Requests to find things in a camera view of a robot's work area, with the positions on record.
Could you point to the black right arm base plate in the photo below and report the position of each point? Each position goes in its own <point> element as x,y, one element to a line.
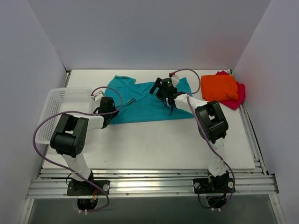
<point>209,186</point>

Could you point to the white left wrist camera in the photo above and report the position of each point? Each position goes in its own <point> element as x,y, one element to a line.
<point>97,96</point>

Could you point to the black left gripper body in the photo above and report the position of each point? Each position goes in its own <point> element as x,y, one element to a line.
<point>111,114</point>

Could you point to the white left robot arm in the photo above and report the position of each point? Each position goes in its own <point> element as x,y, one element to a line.
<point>69,137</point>

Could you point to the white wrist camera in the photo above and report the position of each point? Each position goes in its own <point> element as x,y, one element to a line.
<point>97,96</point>
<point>174,78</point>

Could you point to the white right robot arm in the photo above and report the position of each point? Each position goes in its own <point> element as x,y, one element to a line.
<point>209,116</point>

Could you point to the pink folded t shirt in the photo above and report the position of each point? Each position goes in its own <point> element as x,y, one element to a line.
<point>234,104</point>

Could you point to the orange folded t shirt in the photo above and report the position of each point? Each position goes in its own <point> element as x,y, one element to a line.
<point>219,88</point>

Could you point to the teal t shirt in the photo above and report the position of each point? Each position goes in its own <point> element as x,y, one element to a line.
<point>137,104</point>

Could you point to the aluminium right side rail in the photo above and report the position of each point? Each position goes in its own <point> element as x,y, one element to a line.
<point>252,140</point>

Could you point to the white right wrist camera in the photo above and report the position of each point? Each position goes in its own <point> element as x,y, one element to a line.
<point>174,78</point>

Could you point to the aluminium front rail frame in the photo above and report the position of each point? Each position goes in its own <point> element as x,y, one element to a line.
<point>146,183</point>

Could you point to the white plastic basket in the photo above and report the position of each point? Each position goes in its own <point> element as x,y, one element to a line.
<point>61,100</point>

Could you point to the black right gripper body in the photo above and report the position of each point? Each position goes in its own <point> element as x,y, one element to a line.
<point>159,89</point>

